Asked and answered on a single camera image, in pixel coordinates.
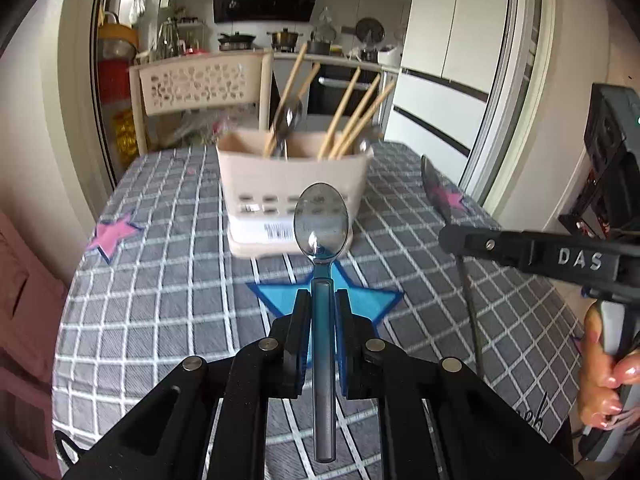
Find translucent blue plastic spoon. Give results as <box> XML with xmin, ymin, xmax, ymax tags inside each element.
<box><xmin>293</xmin><ymin>182</ymin><xmax>349</xmax><ymax>463</ymax></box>

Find red and yellow containers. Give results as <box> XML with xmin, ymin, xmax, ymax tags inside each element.
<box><xmin>96</xmin><ymin>11</ymin><xmax>139</xmax><ymax>174</ymax></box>

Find grey checked tablecloth with stars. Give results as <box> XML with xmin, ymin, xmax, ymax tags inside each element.
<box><xmin>52</xmin><ymin>143</ymin><xmax>582</xmax><ymax>450</ymax></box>

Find metal spoon in caddy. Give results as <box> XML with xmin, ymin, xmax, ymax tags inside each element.
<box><xmin>271</xmin><ymin>96</ymin><xmax>303</xmax><ymax>158</ymax></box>

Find white refrigerator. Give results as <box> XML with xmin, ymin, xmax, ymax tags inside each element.
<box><xmin>385</xmin><ymin>0</ymin><xmax>518</xmax><ymax>184</ymax></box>

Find beige plastic utensil caddy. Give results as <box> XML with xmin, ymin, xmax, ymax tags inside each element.
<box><xmin>216</xmin><ymin>129</ymin><xmax>374</xmax><ymax>259</ymax></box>

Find black oven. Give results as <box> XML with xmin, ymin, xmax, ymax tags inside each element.
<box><xmin>307</xmin><ymin>65</ymin><xmax>380</xmax><ymax>117</ymax></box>

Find person's right hand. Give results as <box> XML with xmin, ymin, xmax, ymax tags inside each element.
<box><xmin>577</xmin><ymin>304</ymin><xmax>639</xmax><ymax>431</ymax></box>

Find wooden chopstick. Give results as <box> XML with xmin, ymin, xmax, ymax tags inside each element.
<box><xmin>329</xmin><ymin>74</ymin><xmax>381</xmax><ymax>159</ymax></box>
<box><xmin>317</xmin><ymin>68</ymin><xmax>361</xmax><ymax>160</ymax></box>
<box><xmin>331</xmin><ymin>81</ymin><xmax>396</xmax><ymax>159</ymax></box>
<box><xmin>262</xmin><ymin>44</ymin><xmax>308</xmax><ymax>157</ymax></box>
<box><xmin>296</xmin><ymin>63</ymin><xmax>321</xmax><ymax>101</ymax></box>

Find beige plastic chair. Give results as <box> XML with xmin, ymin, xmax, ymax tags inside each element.
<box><xmin>128</xmin><ymin>49</ymin><xmax>273</xmax><ymax>156</ymax></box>

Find pink plastic stool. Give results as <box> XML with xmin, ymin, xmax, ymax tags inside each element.
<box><xmin>1</xmin><ymin>214</ymin><xmax>66</xmax><ymax>479</ymax></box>

